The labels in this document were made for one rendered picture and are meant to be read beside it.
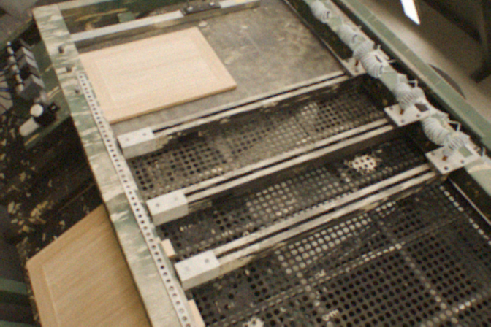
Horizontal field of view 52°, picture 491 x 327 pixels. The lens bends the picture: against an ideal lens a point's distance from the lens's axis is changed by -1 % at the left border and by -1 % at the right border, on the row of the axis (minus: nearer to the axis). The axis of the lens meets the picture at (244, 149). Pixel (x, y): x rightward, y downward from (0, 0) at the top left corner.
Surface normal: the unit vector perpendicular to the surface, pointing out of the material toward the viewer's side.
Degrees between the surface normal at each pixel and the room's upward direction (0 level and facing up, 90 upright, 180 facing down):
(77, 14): 90
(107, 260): 90
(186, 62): 58
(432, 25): 90
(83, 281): 90
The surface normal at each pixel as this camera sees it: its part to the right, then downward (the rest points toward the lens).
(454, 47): -0.45, -0.46
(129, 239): 0.07, -0.65
